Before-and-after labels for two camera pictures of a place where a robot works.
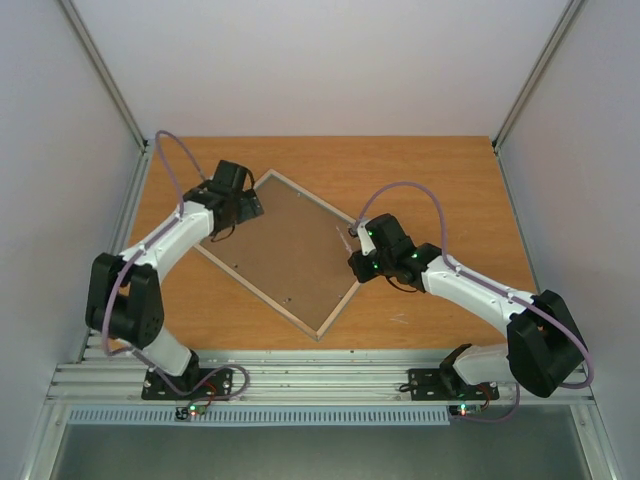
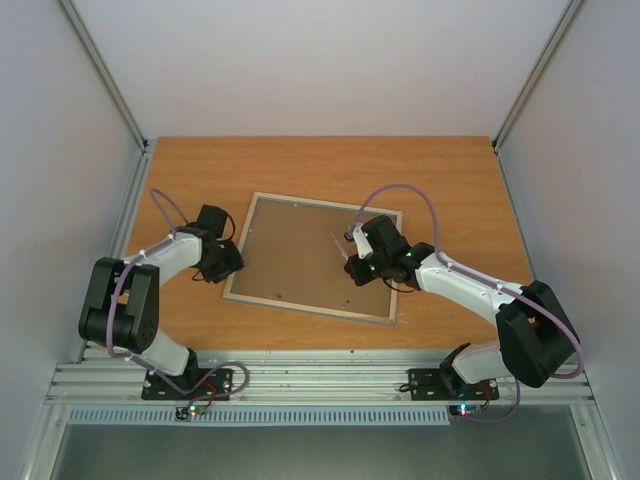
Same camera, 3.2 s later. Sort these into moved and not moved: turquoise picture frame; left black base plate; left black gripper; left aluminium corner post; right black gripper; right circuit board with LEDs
Moved: turquoise picture frame; left black gripper
Not moved: right circuit board with LEDs; left aluminium corner post; right black gripper; left black base plate
